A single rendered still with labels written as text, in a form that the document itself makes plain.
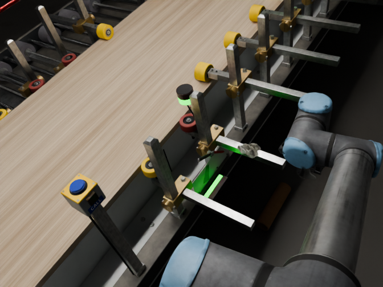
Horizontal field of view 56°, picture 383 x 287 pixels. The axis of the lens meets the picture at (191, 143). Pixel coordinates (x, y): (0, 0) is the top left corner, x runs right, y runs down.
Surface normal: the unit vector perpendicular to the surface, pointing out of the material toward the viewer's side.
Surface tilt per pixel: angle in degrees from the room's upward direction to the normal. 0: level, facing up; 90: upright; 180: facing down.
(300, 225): 0
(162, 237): 0
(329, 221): 30
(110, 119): 0
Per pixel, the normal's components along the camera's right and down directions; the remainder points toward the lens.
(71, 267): 0.81, 0.33
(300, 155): -0.51, 0.70
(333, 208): -0.22, -0.93
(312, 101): -0.14, -0.72
